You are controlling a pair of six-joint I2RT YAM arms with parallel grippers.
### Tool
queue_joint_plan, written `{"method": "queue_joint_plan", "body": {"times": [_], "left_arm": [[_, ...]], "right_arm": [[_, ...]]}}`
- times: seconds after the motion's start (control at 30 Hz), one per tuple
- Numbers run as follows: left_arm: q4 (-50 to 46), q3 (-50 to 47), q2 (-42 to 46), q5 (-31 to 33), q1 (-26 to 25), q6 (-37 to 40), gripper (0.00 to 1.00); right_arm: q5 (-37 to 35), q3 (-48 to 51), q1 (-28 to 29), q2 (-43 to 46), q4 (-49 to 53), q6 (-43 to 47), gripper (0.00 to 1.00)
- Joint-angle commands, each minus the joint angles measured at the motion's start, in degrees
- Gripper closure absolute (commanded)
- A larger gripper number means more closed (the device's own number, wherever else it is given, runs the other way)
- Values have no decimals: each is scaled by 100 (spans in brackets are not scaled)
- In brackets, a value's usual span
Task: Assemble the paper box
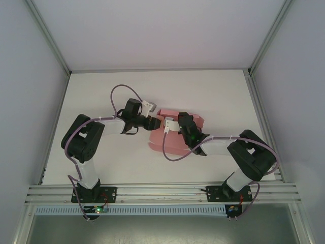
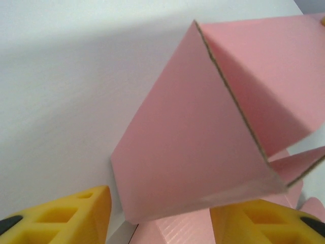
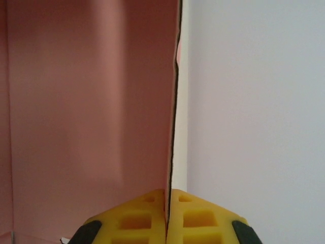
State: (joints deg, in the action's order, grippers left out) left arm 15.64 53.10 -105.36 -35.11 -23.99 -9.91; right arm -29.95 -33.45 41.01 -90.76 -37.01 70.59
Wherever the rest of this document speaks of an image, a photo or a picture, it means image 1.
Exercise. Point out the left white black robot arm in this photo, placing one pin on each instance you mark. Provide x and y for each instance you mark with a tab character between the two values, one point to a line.
81	142

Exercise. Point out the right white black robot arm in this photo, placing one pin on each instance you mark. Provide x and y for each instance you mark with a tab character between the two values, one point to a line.
254	157

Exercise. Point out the aluminium mounting beam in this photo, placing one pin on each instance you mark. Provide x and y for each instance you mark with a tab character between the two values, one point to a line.
162	190

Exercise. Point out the right circuit board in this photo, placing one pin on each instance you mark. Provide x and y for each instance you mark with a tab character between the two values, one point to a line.
233	209

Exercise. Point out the left circuit board green light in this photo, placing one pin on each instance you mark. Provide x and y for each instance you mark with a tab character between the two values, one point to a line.
97	210

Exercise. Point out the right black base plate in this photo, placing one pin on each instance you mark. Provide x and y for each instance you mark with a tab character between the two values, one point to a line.
213	194

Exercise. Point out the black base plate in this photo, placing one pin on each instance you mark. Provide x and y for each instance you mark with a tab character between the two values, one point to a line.
213	194
111	194

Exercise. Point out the right aluminium side rail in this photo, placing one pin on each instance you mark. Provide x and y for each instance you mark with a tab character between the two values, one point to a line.
264	122

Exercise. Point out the aluminium side rail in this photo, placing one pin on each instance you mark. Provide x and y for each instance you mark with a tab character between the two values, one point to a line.
264	122
54	127

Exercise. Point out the left aluminium side rail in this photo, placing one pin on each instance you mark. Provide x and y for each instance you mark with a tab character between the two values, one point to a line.
54	127

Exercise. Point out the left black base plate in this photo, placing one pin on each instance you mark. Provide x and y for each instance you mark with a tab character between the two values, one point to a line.
111	194

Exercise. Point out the left aluminium frame post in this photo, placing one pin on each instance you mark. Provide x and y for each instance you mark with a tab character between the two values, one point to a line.
50	38

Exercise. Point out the aluminium frame post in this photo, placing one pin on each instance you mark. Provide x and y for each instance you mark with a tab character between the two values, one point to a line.
50	38
270	38

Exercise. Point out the right aluminium frame post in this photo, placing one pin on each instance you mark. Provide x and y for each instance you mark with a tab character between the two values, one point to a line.
270	38

